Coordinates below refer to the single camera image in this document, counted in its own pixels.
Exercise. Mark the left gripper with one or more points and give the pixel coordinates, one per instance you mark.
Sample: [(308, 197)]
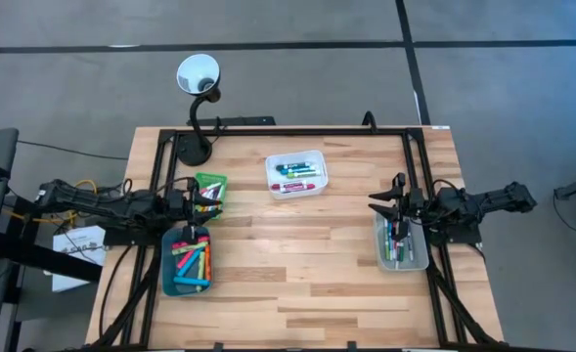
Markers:
[(180, 205)]

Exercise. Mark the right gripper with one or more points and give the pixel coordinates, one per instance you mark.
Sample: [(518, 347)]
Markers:
[(412, 205)]

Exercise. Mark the light green fine-tip marker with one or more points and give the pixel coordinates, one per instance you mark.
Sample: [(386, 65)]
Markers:
[(214, 208)]

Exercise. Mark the pink-capped white marker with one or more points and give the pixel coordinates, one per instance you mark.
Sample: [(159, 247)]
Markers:
[(216, 186)]

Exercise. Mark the green plastic basket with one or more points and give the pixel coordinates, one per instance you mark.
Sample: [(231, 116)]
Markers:
[(211, 177)]

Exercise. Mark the blue fine-tip marker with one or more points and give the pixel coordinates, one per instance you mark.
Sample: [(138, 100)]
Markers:
[(390, 233)]

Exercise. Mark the dark green fine-tip marker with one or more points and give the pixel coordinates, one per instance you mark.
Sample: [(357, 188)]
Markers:
[(386, 244)]

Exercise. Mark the red fine-tip marker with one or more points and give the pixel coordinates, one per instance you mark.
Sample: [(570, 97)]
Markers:
[(394, 247)]

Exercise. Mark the light green highlighter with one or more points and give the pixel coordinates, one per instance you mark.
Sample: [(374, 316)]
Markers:
[(190, 247)]

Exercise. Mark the pink highlighter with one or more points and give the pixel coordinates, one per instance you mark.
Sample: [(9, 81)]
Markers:
[(186, 258)]

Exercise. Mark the orange highlighter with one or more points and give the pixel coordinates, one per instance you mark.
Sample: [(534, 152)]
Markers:
[(208, 262)]

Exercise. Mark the clear plastic bin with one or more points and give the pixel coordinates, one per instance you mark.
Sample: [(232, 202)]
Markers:
[(420, 254)]

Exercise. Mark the blue highlighter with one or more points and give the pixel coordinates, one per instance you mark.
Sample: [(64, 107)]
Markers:
[(190, 264)]

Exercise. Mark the teal highlighter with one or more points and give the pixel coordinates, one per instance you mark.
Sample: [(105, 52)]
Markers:
[(191, 281)]

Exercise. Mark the magenta Expo marker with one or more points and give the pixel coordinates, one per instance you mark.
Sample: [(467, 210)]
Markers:
[(282, 189)]

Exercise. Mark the red Expo marker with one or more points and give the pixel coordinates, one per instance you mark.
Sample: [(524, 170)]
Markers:
[(304, 185)]

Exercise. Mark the teal plastic bin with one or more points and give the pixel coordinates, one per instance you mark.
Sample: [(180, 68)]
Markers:
[(180, 289)]

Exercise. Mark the light green Expo marker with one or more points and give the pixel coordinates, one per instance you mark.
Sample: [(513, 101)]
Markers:
[(303, 175)]

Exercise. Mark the teal Expo marker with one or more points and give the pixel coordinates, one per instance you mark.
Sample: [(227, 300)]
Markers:
[(299, 171)]

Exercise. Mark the dark green Expo marker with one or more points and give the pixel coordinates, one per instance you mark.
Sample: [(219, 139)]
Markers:
[(292, 166)]

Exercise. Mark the white plastic bin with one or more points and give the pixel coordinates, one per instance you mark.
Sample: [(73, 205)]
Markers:
[(297, 155)]

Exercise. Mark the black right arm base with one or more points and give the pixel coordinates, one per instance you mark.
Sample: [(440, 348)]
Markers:
[(463, 237)]

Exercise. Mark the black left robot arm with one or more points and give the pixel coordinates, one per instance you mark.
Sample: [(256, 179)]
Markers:
[(97, 203)]

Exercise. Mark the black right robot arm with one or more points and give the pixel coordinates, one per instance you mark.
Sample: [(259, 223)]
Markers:
[(488, 200)]

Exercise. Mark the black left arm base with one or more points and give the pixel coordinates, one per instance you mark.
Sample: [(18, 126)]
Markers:
[(126, 237)]

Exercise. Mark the black gooseneck desk lamp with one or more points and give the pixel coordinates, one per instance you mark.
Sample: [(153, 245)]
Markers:
[(194, 149)]

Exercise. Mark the black table clamp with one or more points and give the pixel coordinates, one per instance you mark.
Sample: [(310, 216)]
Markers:
[(369, 119)]

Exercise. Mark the black power strip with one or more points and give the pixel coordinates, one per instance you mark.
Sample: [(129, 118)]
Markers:
[(248, 120)]

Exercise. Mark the white printed paper sheet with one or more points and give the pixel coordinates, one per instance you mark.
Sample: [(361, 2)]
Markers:
[(79, 242)]

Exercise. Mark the black desk legs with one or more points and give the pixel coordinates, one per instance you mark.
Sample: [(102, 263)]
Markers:
[(48, 254)]

